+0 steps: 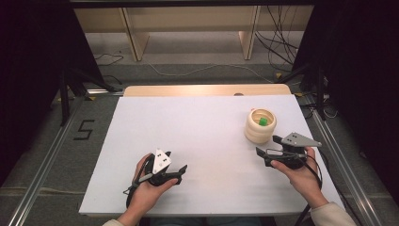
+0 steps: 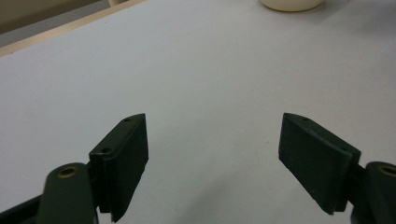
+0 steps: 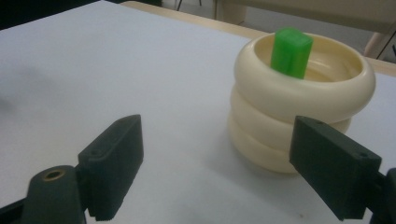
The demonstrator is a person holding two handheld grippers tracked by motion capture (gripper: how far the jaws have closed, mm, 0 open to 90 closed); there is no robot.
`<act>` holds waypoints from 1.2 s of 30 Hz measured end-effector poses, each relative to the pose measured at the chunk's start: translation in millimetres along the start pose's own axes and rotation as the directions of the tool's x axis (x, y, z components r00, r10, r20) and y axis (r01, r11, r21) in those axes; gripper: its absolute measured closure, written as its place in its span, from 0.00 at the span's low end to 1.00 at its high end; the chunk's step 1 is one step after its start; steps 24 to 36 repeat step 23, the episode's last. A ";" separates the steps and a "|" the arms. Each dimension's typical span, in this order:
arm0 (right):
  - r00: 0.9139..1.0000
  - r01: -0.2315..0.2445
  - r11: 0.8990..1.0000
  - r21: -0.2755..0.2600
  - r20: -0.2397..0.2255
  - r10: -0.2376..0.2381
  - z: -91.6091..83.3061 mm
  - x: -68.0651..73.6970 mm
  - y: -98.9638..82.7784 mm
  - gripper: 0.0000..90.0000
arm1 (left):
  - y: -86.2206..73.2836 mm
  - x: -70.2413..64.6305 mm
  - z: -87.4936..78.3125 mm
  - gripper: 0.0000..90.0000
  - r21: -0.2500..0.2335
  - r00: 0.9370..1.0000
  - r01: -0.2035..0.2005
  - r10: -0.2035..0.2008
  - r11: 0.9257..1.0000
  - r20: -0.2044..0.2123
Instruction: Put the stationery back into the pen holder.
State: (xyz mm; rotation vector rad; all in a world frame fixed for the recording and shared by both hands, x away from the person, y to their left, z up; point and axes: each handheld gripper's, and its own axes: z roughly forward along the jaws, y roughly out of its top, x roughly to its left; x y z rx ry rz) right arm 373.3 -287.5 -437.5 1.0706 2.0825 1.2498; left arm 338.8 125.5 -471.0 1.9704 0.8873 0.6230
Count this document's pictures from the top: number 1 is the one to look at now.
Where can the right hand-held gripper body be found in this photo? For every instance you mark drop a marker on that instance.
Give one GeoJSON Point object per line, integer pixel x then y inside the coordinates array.
{"type": "Point", "coordinates": [298, 141]}

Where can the light wooden table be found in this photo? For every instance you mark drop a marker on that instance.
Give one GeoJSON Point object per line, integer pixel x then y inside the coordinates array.
{"type": "Point", "coordinates": [204, 90]}

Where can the black curtain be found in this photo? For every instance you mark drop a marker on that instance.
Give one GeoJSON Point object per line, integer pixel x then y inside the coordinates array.
{"type": "Point", "coordinates": [363, 78]}
{"type": "Point", "coordinates": [31, 78]}

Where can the person's left hand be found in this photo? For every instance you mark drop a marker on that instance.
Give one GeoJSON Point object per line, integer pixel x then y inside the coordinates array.
{"type": "Point", "coordinates": [147, 194]}

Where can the cream ribbed pen holder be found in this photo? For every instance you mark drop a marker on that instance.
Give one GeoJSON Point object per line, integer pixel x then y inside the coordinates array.
{"type": "Point", "coordinates": [258, 135]}

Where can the black metal stand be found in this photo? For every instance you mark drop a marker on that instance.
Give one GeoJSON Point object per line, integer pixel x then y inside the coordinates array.
{"type": "Point", "coordinates": [318, 84]}
{"type": "Point", "coordinates": [67, 94]}

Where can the wooden background desk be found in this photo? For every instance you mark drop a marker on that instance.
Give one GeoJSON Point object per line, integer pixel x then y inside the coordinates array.
{"type": "Point", "coordinates": [188, 19]}

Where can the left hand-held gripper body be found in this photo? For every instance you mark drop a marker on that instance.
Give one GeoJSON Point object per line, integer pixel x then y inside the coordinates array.
{"type": "Point", "coordinates": [160, 163]}

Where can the aluminium floor rail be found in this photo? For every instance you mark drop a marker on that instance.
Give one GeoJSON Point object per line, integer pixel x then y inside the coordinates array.
{"type": "Point", "coordinates": [348, 179]}
{"type": "Point", "coordinates": [40, 179]}

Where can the person's right hand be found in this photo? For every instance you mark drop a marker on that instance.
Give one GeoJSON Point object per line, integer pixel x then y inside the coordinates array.
{"type": "Point", "coordinates": [301, 182]}

